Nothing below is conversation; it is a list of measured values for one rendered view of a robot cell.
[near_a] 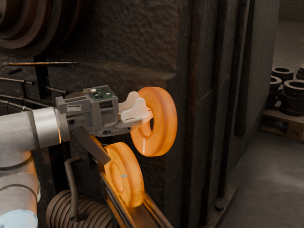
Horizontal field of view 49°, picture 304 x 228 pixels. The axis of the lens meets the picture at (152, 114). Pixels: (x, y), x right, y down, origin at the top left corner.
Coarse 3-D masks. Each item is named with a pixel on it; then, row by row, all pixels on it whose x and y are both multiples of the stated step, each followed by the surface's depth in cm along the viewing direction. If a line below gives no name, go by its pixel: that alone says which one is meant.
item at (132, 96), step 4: (132, 92) 71; (136, 92) 72; (128, 96) 71; (132, 96) 72; (136, 96) 72; (128, 100) 72; (132, 100) 72; (120, 104) 71; (124, 104) 72; (128, 104) 72; (132, 104) 72; (120, 108) 72; (124, 108) 72; (128, 108) 72; (148, 108) 74; (120, 112) 72; (120, 120) 72
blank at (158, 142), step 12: (144, 96) 74; (156, 96) 70; (168, 96) 70; (156, 108) 70; (168, 108) 68; (156, 120) 70; (168, 120) 68; (132, 132) 79; (144, 132) 76; (156, 132) 70; (168, 132) 68; (144, 144) 74; (156, 144) 70; (168, 144) 70
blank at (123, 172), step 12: (120, 144) 75; (120, 156) 72; (132, 156) 72; (108, 168) 80; (120, 168) 73; (132, 168) 71; (120, 180) 80; (132, 180) 70; (120, 192) 77; (132, 192) 71; (132, 204) 73
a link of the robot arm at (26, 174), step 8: (32, 160) 65; (0, 168) 61; (8, 168) 61; (16, 168) 61; (24, 168) 63; (32, 168) 64; (0, 176) 62; (8, 176) 61; (16, 176) 61; (24, 176) 62; (32, 176) 64; (0, 184) 60; (8, 184) 59; (24, 184) 59; (32, 184) 61
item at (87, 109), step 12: (84, 96) 65; (96, 96) 65; (108, 96) 66; (60, 108) 62; (72, 108) 63; (84, 108) 64; (96, 108) 64; (108, 108) 65; (60, 120) 62; (72, 120) 67; (84, 120) 66; (96, 120) 65; (108, 120) 67; (96, 132) 66
